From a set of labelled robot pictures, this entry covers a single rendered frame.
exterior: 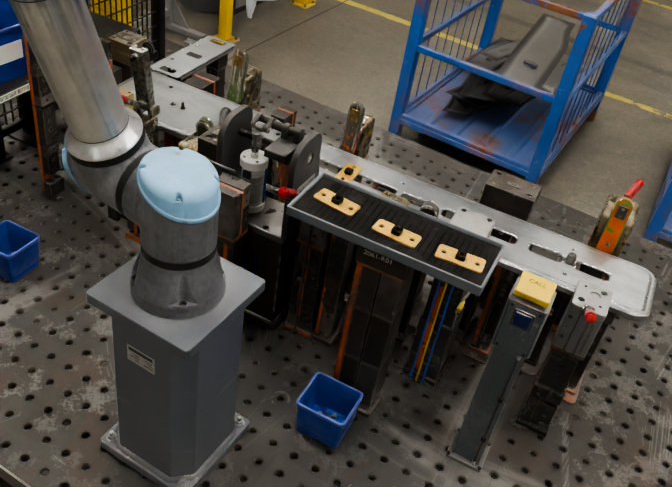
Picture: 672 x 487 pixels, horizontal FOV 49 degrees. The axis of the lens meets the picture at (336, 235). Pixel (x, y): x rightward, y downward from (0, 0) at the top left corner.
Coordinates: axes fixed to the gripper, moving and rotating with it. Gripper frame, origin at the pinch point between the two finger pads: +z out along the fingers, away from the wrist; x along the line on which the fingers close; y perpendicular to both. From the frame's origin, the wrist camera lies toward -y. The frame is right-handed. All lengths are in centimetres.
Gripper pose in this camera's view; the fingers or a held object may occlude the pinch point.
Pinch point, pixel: (268, 5)
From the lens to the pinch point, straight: 135.0
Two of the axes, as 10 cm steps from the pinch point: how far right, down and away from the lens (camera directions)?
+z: -1.4, 7.8, 6.1
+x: 4.5, -5.0, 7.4
